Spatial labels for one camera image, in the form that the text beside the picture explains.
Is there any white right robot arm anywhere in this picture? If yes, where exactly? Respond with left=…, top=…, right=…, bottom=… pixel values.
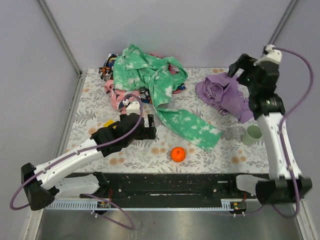
left=227, top=51, right=313, bottom=205

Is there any right aluminium frame post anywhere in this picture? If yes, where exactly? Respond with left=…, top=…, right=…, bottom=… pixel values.
left=267, top=0, right=300, bottom=46

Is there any grey cable duct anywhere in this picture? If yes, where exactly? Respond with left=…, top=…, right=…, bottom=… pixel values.
left=45, top=198, right=247, bottom=212

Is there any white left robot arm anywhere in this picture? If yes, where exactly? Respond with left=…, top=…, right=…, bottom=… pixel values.
left=21, top=113, right=157, bottom=211

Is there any orange ball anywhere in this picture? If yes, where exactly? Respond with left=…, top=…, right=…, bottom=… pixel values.
left=170, top=147, right=186, bottom=163

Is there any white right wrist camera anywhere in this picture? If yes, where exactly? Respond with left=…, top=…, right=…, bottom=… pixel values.
left=253, top=44, right=282, bottom=66

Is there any aluminium frame post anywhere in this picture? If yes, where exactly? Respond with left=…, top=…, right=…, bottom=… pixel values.
left=36, top=0, right=82, bottom=76
left=267, top=0, right=300, bottom=46

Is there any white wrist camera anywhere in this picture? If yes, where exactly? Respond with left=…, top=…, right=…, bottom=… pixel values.
left=122, top=99, right=141, bottom=116
left=253, top=44, right=282, bottom=66

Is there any pink patterned cloth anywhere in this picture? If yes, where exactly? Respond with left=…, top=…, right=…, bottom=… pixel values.
left=104, top=79, right=140, bottom=114

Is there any purple cloth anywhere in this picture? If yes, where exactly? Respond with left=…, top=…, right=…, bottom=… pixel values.
left=195, top=72, right=254, bottom=124

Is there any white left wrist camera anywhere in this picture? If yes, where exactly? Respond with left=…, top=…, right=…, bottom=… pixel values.
left=122, top=99, right=141, bottom=116

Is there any yellow block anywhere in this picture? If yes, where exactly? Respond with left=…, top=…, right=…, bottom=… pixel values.
left=103, top=119, right=116, bottom=129

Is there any left aluminium frame post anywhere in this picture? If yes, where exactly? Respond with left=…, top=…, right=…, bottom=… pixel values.
left=36, top=0, right=82, bottom=76

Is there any green tie-dye cloth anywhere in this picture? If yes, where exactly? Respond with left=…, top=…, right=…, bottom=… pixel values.
left=113, top=44, right=222, bottom=152

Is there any floral table mat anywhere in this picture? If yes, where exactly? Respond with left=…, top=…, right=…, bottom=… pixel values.
left=66, top=68, right=269, bottom=173

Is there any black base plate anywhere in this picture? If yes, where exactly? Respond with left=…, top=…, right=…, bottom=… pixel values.
left=92, top=171, right=256, bottom=200

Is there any green cup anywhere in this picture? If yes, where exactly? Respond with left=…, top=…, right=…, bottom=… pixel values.
left=241, top=125, right=263, bottom=146

